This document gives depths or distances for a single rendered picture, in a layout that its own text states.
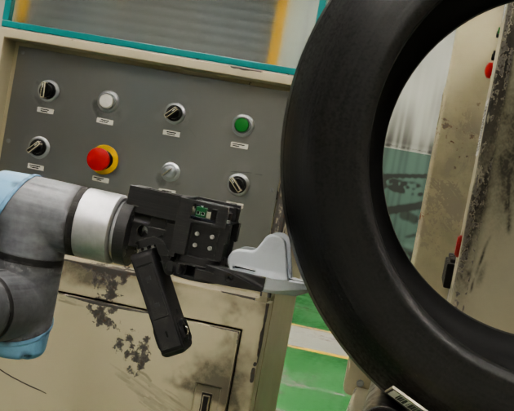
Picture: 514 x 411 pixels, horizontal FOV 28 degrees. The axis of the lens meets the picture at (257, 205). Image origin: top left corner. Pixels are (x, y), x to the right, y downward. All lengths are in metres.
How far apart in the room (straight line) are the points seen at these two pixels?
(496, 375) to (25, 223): 0.50
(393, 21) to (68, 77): 0.97
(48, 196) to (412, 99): 9.25
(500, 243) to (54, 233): 0.57
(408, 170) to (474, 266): 8.83
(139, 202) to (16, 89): 0.81
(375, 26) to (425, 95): 9.33
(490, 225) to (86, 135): 0.78
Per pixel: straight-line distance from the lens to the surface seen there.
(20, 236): 1.09
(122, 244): 1.06
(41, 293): 1.11
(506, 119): 1.33
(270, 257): 1.04
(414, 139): 10.24
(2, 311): 1.04
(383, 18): 0.94
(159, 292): 1.07
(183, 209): 1.04
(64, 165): 1.81
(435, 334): 0.93
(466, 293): 1.33
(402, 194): 10.16
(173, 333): 1.07
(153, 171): 1.76
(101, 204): 1.07
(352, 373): 1.33
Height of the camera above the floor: 1.14
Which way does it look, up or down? 3 degrees down
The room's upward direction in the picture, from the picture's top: 10 degrees clockwise
